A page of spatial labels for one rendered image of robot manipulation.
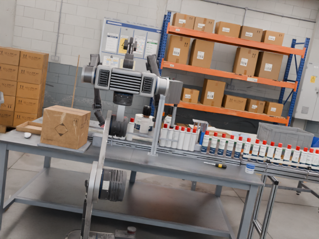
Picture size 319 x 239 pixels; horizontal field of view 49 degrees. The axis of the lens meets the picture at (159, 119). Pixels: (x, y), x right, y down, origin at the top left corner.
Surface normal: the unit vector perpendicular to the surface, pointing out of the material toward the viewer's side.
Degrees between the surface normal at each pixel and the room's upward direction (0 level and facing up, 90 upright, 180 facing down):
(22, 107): 91
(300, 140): 90
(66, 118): 90
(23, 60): 90
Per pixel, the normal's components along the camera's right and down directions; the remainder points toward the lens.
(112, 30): 0.10, 0.18
